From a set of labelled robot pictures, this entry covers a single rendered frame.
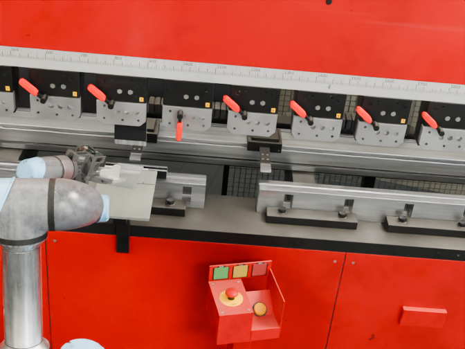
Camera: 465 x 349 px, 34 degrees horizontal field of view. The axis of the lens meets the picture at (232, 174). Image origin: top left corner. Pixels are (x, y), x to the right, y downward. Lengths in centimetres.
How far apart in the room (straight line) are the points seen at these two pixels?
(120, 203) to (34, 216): 69
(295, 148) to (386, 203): 39
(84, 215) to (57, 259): 89
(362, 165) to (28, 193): 144
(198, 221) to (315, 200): 39
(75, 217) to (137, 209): 64
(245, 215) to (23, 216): 103
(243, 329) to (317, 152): 74
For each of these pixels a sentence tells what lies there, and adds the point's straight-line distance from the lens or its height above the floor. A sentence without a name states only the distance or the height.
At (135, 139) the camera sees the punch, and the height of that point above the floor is 111.
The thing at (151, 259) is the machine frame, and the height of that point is 74.
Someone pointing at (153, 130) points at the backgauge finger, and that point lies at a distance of 264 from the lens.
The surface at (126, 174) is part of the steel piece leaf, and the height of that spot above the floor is 100.
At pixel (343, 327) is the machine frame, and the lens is 273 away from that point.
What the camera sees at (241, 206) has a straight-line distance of 256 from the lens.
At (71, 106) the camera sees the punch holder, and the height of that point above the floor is 122.
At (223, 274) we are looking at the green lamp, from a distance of 238.
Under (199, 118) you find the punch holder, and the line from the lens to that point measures 234.
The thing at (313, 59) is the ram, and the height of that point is 144.
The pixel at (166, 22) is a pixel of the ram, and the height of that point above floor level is 152.
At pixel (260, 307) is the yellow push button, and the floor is 73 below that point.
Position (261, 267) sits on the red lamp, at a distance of 240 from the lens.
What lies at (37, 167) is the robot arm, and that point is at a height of 124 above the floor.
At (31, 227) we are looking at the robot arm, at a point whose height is 133.
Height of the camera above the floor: 233
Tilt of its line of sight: 32 degrees down
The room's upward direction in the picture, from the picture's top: 6 degrees clockwise
